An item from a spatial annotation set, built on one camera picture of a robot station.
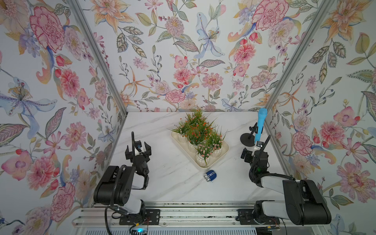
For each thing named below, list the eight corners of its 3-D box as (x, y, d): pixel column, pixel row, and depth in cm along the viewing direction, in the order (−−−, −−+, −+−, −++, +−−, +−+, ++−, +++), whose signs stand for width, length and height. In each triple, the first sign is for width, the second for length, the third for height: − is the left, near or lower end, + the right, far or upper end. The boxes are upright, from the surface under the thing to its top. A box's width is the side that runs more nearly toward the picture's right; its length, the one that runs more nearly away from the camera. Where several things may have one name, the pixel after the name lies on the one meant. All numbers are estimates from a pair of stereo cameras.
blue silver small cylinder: (208, 183, 86) (209, 182, 84) (202, 176, 89) (203, 174, 87) (217, 177, 89) (218, 176, 87) (211, 170, 92) (212, 168, 90)
